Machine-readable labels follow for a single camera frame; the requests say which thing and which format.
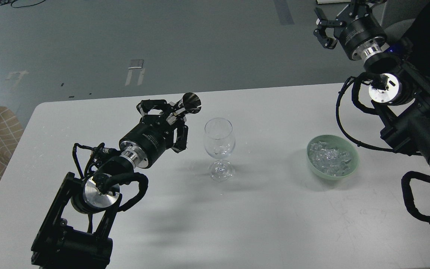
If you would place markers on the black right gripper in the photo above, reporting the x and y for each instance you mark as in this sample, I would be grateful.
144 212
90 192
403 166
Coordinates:
361 39

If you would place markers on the steel double jigger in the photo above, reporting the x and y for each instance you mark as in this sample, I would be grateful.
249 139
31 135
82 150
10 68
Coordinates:
190 103

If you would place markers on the white office chair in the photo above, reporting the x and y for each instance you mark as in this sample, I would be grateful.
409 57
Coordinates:
399 15

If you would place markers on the pile of ice cubes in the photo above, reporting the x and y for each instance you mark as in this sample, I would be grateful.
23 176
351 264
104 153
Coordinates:
329 159

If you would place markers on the green bowl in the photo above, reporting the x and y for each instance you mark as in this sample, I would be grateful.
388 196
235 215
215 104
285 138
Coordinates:
336 141

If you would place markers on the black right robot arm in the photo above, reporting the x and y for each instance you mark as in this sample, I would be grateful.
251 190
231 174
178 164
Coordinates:
391 87

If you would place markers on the clear wine glass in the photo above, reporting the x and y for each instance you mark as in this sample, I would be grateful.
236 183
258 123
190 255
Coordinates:
219 143

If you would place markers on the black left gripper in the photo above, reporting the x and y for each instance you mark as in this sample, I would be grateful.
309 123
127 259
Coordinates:
153 136

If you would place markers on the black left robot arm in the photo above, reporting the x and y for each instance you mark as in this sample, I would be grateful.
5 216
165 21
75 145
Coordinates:
75 232

